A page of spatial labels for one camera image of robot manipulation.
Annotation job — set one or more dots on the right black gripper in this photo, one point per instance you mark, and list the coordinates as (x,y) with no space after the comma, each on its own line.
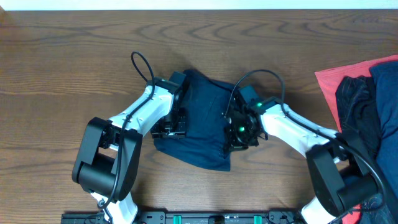
(232,144)

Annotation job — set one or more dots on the blue garment in pile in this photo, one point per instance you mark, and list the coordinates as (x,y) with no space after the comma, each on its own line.
(385,80)

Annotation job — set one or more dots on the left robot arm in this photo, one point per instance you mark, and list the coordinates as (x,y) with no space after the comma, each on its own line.
(107,161)

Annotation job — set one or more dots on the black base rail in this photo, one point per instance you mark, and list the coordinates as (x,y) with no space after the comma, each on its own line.
(271,217)

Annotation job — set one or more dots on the red cloth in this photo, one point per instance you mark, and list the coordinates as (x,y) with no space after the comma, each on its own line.
(329,81)

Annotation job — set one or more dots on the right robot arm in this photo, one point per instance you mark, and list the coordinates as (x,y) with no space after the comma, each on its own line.
(342,174)

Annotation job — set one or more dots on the black patterned garment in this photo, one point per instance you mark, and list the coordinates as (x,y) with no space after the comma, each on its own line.
(356,103)

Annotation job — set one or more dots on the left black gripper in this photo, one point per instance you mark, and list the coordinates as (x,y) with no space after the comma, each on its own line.
(158,134)

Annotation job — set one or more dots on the navy blue shorts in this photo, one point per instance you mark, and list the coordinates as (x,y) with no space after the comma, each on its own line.
(203,145)

